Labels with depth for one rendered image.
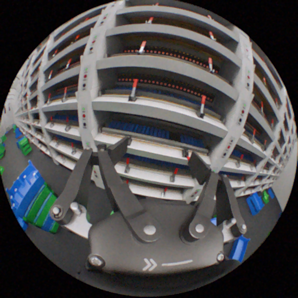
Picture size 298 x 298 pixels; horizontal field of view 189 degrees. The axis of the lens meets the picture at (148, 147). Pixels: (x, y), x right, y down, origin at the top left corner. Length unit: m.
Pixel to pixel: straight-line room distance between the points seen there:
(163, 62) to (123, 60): 0.14
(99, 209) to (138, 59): 0.86
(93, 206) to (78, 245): 0.35
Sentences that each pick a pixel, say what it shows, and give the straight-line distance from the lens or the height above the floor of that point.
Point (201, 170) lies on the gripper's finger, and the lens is 0.15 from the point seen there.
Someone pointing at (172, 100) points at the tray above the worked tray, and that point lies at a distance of 0.39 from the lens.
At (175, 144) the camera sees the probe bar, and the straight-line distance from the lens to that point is 0.42.
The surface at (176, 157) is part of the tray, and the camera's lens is 0.41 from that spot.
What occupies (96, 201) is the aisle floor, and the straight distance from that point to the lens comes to 0.77.
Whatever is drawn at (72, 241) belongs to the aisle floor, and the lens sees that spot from 0.80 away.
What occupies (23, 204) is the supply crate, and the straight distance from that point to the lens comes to 0.63.
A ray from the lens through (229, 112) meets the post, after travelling 0.49.
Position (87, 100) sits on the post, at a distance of 0.44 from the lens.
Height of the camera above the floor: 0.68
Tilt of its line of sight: 32 degrees down
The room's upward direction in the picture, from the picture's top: 11 degrees clockwise
